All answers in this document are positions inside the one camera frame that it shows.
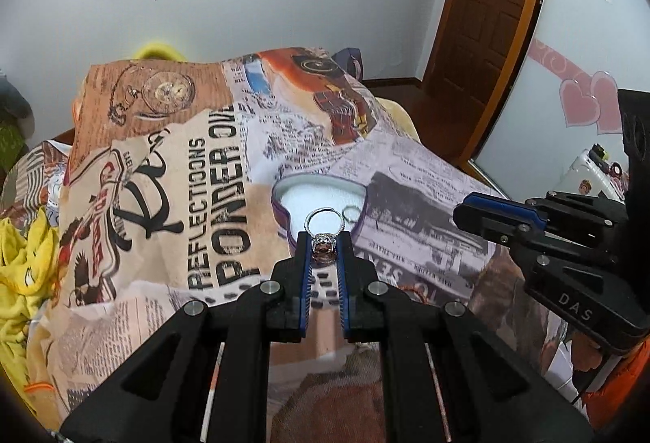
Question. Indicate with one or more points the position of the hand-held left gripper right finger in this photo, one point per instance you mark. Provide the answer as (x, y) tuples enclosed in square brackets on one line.
[(345, 281)]

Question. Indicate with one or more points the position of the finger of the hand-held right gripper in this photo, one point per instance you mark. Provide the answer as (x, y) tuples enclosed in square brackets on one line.
[(508, 207), (487, 226)]

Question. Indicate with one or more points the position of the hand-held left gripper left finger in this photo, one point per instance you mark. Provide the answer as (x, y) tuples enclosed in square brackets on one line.
[(306, 281)]

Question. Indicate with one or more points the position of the heart-shaped tin box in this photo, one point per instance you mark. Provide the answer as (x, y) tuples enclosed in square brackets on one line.
[(304, 193)]

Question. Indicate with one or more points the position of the white box with cartoon stickers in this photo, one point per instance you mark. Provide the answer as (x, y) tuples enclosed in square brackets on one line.
[(591, 176)]

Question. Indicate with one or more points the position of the yellow bed sheet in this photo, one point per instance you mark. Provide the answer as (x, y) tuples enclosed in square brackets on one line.
[(398, 117)]

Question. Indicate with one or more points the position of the newspaper print blanket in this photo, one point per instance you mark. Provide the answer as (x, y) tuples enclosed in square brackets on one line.
[(167, 179)]

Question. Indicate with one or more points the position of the brown wooden door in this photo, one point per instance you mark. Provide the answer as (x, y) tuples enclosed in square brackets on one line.
[(487, 16)]

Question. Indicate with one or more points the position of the dark blue bag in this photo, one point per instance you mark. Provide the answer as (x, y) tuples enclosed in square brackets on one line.
[(354, 60)]

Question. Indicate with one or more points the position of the yellow plush pillow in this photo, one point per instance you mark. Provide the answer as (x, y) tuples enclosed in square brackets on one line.
[(155, 50)]

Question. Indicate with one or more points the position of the yellow cloth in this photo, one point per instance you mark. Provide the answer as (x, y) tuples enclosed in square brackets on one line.
[(23, 270)]

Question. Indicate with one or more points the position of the grey and green clothes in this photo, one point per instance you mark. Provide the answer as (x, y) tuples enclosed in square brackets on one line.
[(11, 123)]

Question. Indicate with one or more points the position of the pink heart wall sticker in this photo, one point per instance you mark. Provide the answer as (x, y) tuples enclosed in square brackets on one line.
[(584, 103)]

